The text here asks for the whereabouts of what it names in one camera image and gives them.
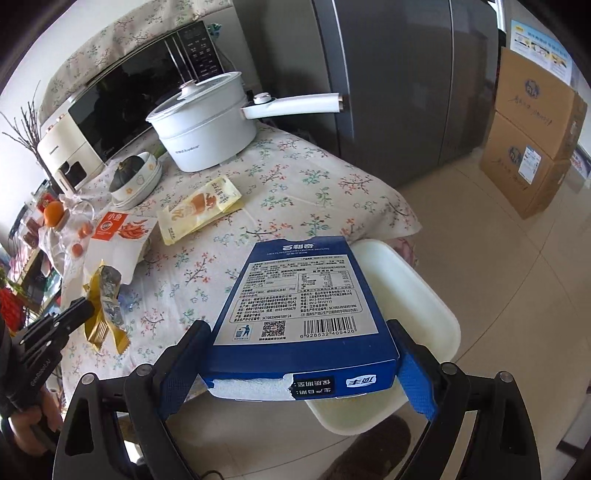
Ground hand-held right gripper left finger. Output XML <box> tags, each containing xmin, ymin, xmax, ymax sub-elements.
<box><xmin>55</xmin><ymin>320</ymin><xmax>218</xmax><ymax>480</ymax></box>

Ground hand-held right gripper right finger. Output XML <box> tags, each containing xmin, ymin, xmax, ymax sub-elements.
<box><xmin>388</xmin><ymin>318</ymin><xmax>541</xmax><ymax>480</ymax></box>

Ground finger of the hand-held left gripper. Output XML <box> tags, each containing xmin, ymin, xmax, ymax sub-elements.
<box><xmin>18</xmin><ymin>298</ymin><xmax>95</xmax><ymax>365</ymax></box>

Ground gold foil wrapper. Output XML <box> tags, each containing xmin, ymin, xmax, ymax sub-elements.
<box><xmin>83</xmin><ymin>261</ymin><xmax>130</xmax><ymax>355</ymax></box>

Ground cream plastic bin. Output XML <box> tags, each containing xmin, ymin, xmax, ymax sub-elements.
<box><xmin>305</xmin><ymin>239</ymin><xmax>461</xmax><ymax>437</ymax></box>

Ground blue biscuit box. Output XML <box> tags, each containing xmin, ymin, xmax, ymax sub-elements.
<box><xmin>199</xmin><ymin>236</ymin><xmax>400</xmax><ymax>401</ymax></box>

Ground yellow snack packet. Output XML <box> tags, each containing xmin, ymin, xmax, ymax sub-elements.
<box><xmin>157</xmin><ymin>176</ymin><xmax>244</xmax><ymax>246</ymax></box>

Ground person's left forearm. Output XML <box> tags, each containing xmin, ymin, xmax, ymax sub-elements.
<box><xmin>0</xmin><ymin>415</ymin><xmax>56</xmax><ymax>480</ymax></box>

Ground person's left hand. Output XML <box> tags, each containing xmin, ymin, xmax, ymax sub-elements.
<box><xmin>7</xmin><ymin>392</ymin><xmax>63</xmax><ymax>455</ymax></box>

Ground clear plastic bag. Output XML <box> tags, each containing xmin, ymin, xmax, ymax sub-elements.
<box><xmin>37</xmin><ymin>194</ymin><xmax>100</xmax><ymax>278</ymax></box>

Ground brown slipper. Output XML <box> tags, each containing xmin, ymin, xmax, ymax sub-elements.
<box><xmin>318</xmin><ymin>415</ymin><xmax>411</xmax><ymax>480</ymax></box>

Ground orange and white snack packet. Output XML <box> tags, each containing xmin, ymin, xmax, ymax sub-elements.
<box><xmin>85</xmin><ymin>211</ymin><xmax>158</xmax><ymax>284</ymax></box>

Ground orange fruit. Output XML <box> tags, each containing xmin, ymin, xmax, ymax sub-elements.
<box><xmin>43</xmin><ymin>202</ymin><xmax>65</xmax><ymax>228</ymax></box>

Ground pink floral cloth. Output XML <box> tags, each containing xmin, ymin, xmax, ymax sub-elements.
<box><xmin>388</xmin><ymin>237</ymin><xmax>419</xmax><ymax>268</ymax></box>

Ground white floral bowl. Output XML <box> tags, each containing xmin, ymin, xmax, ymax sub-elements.
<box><xmin>111</xmin><ymin>159</ymin><xmax>163</xmax><ymax>208</ymax></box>

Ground dark green squash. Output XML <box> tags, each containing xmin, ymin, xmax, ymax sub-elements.
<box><xmin>109</xmin><ymin>156</ymin><xmax>143</xmax><ymax>193</ymax></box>

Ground dried branches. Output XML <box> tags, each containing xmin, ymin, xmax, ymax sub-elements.
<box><xmin>0</xmin><ymin>99</ymin><xmax>47</xmax><ymax>158</ymax></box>

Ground black microwave oven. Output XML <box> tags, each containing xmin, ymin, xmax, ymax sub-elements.
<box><xmin>37</xmin><ymin>21</ymin><xmax>220</xmax><ymax>192</ymax></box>

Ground white electric pot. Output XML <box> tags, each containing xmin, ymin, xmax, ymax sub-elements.
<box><xmin>145</xmin><ymin>71</ymin><xmax>345</xmax><ymax>172</ymax></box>

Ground floral tablecloth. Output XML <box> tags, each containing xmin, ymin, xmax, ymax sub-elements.
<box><xmin>58</xmin><ymin>117</ymin><xmax>423</xmax><ymax>398</ymax></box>

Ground glass pot lid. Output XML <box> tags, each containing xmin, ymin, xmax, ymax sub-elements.
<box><xmin>152</xmin><ymin>79</ymin><xmax>236</xmax><ymax>118</ymax></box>

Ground dark purple box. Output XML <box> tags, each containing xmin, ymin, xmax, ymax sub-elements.
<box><xmin>573</xmin><ymin>143</ymin><xmax>591</xmax><ymax>185</ymax></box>

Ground grey refrigerator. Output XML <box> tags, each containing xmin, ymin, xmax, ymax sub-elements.
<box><xmin>233</xmin><ymin>0</ymin><xmax>502</xmax><ymax>188</ymax></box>

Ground blue and white wall poster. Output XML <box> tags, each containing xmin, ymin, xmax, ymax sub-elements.
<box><xmin>510</xmin><ymin>18</ymin><xmax>575</xmax><ymax>86</ymax></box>

